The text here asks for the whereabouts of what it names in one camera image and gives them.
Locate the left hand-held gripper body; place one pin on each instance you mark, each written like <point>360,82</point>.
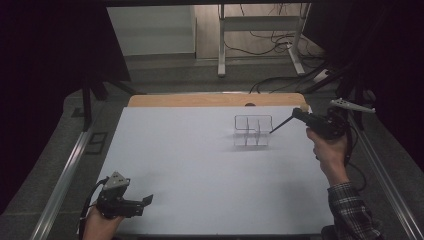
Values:
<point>115,201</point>

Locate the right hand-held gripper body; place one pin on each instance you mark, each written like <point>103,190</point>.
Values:
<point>328,125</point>

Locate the dark pen with orange tip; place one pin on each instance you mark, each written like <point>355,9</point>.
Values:
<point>283,125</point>

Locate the clear acrylic organizer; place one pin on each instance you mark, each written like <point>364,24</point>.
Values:
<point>252,131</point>

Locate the person's left hand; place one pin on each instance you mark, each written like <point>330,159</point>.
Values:
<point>100,228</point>

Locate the person's right hand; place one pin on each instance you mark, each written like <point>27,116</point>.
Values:
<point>330,156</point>

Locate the white power strip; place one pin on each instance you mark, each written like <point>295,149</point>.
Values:
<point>320,76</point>

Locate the black metal stand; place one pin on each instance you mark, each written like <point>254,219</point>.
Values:
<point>87,106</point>
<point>358,90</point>

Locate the white table sheet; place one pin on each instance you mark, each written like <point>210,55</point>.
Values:
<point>200,186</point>

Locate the dark floor plate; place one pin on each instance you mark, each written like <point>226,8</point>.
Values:
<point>96,142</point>

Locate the white cabinet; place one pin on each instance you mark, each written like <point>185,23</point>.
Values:
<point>151,30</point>

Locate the aluminium rail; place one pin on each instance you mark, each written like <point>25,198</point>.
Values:
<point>390,186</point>
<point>61,190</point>

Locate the white metal desk frame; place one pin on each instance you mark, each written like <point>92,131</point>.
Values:
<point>260,23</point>

